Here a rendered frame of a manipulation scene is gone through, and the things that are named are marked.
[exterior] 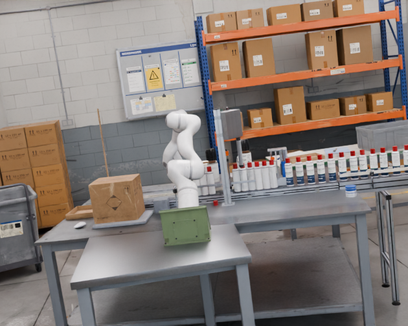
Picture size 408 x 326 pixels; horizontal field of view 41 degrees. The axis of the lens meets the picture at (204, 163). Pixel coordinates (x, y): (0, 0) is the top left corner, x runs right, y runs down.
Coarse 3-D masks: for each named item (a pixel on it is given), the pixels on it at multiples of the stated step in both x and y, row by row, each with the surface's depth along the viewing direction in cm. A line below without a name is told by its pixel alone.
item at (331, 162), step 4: (328, 156) 387; (332, 156) 386; (328, 160) 386; (332, 160) 386; (328, 164) 387; (332, 164) 386; (328, 168) 388; (332, 168) 386; (328, 172) 389; (332, 172) 387; (332, 176) 387; (332, 180) 388; (336, 180) 389
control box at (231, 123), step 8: (224, 112) 372; (232, 112) 377; (224, 120) 373; (232, 120) 377; (240, 120) 384; (224, 128) 374; (232, 128) 378; (240, 128) 384; (224, 136) 376; (232, 136) 378
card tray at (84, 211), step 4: (76, 208) 424; (80, 208) 425; (84, 208) 425; (88, 208) 425; (72, 212) 413; (76, 212) 420; (80, 212) 418; (84, 212) 417; (88, 212) 415; (92, 212) 398; (68, 216) 400; (72, 216) 400; (76, 216) 400; (80, 216) 399; (84, 216) 399; (88, 216) 399; (92, 216) 398
